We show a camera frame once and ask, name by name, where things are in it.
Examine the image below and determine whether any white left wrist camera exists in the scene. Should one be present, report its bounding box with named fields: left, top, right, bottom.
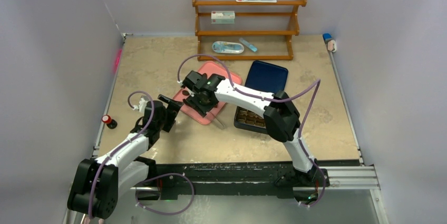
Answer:
left=133, top=95, right=150, bottom=113

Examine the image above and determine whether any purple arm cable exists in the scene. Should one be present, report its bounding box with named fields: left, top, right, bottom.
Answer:
left=177, top=54, right=321, bottom=208
left=87, top=91, right=195, bottom=219

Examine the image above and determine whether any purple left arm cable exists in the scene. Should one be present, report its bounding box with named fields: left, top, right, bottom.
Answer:
left=87, top=91, right=195, bottom=219

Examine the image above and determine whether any light blue small tube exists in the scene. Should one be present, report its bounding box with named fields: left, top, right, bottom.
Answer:
left=239, top=38, right=258, bottom=52

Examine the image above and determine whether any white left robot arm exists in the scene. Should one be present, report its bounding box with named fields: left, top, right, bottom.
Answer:
left=67, top=92, right=183, bottom=219

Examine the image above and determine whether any red black button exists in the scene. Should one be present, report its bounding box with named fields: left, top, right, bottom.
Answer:
left=101, top=114, right=118, bottom=129

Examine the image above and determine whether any blue white corner device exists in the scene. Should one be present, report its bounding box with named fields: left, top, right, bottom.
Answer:
left=322, top=33, right=337, bottom=53

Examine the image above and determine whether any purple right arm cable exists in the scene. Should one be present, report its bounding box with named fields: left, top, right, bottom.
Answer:
left=177, top=54, right=321, bottom=208

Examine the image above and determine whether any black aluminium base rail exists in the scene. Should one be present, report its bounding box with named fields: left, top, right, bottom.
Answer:
left=71, top=161, right=380, bottom=202

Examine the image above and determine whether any blue chocolate tin box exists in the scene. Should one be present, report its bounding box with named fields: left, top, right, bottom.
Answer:
left=234, top=106, right=268, bottom=134

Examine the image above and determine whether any wooden shelf rack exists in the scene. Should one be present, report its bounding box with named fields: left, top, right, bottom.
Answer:
left=192, top=0, right=307, bottom=61

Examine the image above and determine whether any dark blue tin lid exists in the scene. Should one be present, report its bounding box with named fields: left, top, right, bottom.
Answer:
left=245, top=60, right=288, bottom=93

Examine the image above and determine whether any white green small box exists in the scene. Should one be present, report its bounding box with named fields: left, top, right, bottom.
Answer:
left=211, top=11, right=236, bottom=24

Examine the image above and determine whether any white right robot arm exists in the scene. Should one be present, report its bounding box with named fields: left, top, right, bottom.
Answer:
left=178, top=71, right=317, bottom=186

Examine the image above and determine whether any pink plastic tray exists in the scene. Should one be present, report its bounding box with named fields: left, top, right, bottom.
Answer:
left=173, top=61, right=242, bottom=125

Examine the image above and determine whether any light blue oval package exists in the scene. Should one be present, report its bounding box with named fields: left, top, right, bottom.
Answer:
left=211, top=41, right=244, bottom=54

